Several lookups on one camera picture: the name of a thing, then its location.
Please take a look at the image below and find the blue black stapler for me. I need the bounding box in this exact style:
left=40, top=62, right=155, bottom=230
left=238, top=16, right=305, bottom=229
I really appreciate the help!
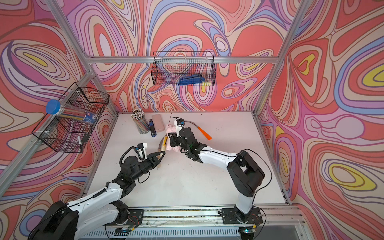
left=149, top=119, right=157, bottom=137

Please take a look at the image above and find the aluminium front rail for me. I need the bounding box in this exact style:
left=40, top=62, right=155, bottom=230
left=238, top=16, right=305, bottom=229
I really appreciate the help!
left=80, top=206, right=314, bottom=240

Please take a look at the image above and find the pink terry rag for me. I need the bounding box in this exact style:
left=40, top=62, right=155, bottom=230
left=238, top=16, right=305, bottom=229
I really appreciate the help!
left=165, top=124, right=182, bottom=153

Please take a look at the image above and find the pencil cup on table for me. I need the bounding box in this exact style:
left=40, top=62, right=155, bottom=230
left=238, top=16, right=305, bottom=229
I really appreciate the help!
left=131, top=109, right=150, bottom=134

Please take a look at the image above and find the blue capped pencil tube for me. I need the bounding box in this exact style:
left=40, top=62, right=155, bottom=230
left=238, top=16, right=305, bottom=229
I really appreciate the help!
left=46, top=100, right=97, bottom=124

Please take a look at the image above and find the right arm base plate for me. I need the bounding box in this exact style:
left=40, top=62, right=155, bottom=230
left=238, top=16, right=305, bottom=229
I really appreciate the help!
left=218, top=207, right=263, bottom=226

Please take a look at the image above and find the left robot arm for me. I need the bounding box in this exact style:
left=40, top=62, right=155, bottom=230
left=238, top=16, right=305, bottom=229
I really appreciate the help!
left=28, top=151, right=166, bottom=240

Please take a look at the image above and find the blue tool in basket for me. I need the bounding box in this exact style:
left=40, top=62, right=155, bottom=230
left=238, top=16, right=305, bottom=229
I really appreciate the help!
left=179, top=75, right=205, bottom=86

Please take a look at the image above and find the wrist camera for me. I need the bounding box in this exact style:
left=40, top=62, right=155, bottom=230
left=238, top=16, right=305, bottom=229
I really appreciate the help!
left=175, top=118, right=185, bottom=137
left=136, top=143, right=148, bottom=159

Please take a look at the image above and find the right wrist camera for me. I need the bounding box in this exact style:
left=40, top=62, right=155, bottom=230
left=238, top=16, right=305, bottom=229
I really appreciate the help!
left=175, top=118, right=185, bottom=137

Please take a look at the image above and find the wooden handled sickle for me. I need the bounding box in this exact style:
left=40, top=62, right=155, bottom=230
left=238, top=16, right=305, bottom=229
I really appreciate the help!
left=158, top=136, right=167, bottom=152
left=159, top=111, right=173, bottom=152

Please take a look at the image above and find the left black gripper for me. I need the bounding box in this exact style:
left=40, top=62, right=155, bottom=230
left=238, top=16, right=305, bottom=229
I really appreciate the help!
left=130, top=151, right=165, bottom=184

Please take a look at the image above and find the pink eraser block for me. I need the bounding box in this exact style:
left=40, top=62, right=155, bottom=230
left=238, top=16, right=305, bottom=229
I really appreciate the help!
left=152, top=114, right=165, bottom=133

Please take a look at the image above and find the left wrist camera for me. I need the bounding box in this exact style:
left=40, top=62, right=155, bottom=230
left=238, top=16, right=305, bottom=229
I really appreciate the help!
left=136, top=143, right=148, bottom=159

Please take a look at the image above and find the wire basket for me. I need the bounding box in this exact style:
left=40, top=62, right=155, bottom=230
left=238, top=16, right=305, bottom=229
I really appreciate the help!
left=151, top=51, right=217, bottom=86
left=32, top=83, right=110, bottom=153

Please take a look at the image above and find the orange handled sickle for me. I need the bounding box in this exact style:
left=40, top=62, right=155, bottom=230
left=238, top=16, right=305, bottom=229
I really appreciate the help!
left=185, top=120, right=212, bottom=141

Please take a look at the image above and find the back wire basket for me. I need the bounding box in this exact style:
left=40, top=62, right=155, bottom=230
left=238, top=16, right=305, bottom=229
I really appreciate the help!
left=151, top=51, right=217, bottom=86

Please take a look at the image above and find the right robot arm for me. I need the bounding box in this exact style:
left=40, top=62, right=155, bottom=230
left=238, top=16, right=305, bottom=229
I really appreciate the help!
left=168, top=128, right=265, bottom=218

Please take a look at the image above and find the left wire basket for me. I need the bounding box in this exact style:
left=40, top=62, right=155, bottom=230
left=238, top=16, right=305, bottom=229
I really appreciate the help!
left=32, top=83, right=110, bottom=153

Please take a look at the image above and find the yellow block in basket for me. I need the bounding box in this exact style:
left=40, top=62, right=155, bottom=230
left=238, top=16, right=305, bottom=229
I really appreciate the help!
left=201, top=82, right=212, bottom=87

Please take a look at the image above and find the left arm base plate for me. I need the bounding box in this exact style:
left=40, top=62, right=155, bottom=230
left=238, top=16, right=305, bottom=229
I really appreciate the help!
left=106, top=209, right=144, bottom=227

